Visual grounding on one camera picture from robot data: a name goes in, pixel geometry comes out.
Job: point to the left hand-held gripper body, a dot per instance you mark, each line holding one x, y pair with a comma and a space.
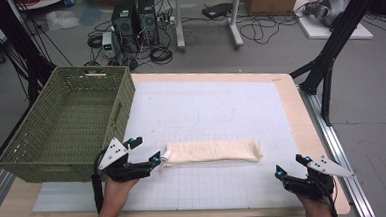
119, 170

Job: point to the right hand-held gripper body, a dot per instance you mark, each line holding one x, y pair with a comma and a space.
313, 187

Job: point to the cream cloth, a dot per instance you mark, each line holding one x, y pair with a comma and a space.
213, 151

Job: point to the green woven plastic basket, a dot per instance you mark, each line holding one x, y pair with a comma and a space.
65, 122

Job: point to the person's right hand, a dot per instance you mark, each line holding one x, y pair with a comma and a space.
318, 208

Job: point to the person's left hand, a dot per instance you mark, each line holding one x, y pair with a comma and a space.
116, 194

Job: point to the white grid mat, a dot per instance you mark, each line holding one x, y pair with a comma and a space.
214, 110

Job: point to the small grey power supply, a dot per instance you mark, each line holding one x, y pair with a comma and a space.
108, 44

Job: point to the black computer tower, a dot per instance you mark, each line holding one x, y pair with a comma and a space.
148, 20
124, 23

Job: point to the white power strip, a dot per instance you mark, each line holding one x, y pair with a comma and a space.
167, 19

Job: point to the white floor board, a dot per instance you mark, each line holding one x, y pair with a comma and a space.
317, 32

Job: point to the clear plastic bag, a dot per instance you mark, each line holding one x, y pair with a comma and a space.
62, 20

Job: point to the grey rounded machine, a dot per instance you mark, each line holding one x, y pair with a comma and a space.
329, 8

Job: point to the flat black device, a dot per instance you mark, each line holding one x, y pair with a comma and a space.
217, 10

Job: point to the black metal frame stand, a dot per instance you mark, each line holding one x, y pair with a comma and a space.
20, 44
340, 30

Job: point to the white desk frame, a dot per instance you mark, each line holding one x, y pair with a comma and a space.
235, 26

